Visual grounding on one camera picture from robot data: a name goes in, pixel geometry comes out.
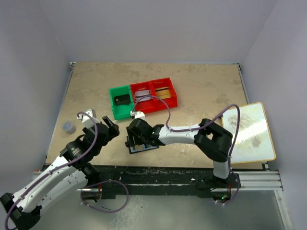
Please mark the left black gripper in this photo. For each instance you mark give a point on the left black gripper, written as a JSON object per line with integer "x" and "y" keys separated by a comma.
{"x": 113, "y": 132}

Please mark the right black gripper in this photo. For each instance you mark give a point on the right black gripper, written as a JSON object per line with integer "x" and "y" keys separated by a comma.
{"x": 131, "y": 135}

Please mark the black leather card holder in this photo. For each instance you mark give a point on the black leather card holder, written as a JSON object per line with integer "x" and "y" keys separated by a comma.
{"x": 141, "y": 149}

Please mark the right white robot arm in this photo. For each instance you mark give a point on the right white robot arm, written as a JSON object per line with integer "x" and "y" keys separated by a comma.
{"x": 212, "y": 139}

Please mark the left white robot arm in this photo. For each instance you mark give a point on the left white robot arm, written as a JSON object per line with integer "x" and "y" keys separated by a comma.
{"x": 70, "y": 171}

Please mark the black card holder in bin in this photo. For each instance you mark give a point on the black card holder in bin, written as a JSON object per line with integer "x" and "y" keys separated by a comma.
{"x": 122, "y": 100}

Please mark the silver cards stack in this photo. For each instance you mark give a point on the silver cards stack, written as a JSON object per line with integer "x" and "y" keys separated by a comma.
{"x": 143, "y": 95}

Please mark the gold cards stack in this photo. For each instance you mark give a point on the gold cards stack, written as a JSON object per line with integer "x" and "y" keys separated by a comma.
{"x": 165, "y": 92}

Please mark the green plastic bin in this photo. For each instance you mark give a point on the green plastic bin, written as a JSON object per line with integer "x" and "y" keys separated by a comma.
{"x": 122, "y": 111}

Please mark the right red plastic bin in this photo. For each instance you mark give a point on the right red plastic bin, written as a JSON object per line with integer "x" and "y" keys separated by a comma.
{"x": 165, "y": 82}

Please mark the red plastic bin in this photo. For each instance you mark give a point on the red plastic bin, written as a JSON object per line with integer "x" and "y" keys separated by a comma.
{"x": 149, "y": 106}
{"x": 165, "y": 82}

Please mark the middle red plastic bin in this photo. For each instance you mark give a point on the middle red plastic bin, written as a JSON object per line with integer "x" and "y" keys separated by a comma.
{"x": 149, "y": 106}

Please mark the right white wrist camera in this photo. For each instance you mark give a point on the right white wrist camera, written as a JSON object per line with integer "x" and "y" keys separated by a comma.
{"x": 137, "y": 115}

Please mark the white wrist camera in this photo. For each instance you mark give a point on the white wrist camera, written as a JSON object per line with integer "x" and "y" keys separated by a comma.
{"x": 137, "y": 115}
{"x": 88, "y": 118}

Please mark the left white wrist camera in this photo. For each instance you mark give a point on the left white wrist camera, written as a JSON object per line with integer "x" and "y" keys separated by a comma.
{"x": 88, "y": 118}

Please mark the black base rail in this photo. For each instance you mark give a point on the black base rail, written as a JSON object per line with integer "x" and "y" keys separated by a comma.
{"x": 112, "y": 188}

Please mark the white board wooden frame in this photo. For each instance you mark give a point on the white board wooden frame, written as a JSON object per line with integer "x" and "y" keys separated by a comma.
{"x": 254, "y": 142}

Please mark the aluminium frame profile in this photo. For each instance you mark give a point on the aluminium frame profile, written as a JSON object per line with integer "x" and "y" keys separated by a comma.
{"x": 259, "y": 179}

